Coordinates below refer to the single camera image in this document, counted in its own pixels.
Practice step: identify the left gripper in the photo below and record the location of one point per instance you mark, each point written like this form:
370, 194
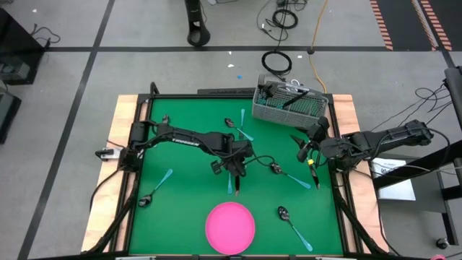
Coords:
240, 151

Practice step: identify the black slotted bar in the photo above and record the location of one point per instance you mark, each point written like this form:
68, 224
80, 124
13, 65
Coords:
227, 91

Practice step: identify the black metal rig frame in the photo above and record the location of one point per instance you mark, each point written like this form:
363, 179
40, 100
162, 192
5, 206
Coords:
180, 96

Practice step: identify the small pink object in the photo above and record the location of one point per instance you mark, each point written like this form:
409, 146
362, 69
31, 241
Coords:
438, 257

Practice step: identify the white paper sheet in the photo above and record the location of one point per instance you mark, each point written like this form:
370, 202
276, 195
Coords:
397, 187

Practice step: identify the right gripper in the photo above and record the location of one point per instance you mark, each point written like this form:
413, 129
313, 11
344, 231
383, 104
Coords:
315, 142

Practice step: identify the pink round plate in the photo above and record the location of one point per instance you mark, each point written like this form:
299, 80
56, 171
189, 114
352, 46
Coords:
230, 228

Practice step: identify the green table mat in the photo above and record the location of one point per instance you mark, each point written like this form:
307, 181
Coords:
180, 216

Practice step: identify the grey plastic cutlery basket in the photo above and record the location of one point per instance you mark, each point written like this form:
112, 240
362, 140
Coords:
307, 112

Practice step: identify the black cabinet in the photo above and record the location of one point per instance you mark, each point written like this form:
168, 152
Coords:
18, 43

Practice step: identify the black equipment box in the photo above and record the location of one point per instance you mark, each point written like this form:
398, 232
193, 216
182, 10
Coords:
7, 115

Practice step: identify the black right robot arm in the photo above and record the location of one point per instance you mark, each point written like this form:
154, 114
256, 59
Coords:
379, 141

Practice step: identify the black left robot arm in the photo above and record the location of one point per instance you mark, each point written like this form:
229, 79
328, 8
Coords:
187, 141

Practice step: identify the black caster wheel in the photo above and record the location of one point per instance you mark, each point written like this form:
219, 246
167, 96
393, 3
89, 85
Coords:
442, 243

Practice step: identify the black metal desk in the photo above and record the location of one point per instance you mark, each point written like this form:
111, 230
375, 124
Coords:
415, 165

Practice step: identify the silver table clamp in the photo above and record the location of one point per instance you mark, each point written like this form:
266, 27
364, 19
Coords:
108, 153

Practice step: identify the black stand with oval cutout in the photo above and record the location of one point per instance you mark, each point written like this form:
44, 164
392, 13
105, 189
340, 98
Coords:
196, 32

